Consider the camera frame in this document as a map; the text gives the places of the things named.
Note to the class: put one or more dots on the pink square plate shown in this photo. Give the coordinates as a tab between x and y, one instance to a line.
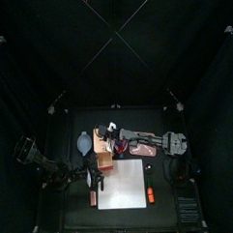
143	150

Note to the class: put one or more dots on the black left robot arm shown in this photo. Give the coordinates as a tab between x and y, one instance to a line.
43	161

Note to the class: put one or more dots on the pale blue spouted bowl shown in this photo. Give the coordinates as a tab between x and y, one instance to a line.
84	144

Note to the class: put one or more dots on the silver frame clamp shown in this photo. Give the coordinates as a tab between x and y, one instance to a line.
115	106
180	106
1	39
229	29
51	109

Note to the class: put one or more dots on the orange toy carrot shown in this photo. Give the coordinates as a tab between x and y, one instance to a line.
150	193

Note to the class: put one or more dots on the pink rectangular block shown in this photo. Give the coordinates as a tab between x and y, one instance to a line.
93	198

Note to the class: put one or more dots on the white rectangular board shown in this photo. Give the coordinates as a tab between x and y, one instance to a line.
121	184

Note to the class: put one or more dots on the translucent pink plastic piece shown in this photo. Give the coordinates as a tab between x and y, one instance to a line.
140	150

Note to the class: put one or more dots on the white text label sticker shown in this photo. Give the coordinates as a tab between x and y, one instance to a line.
187	209

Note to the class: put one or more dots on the wooden box with drawer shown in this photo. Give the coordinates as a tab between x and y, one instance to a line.
102	153

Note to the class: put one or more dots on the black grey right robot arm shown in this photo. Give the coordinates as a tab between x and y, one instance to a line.
148	141

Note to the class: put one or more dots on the blue and red utensil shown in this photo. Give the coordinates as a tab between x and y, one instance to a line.
120	146

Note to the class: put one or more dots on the pink plastic cup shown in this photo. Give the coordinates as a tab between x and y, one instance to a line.
120	148

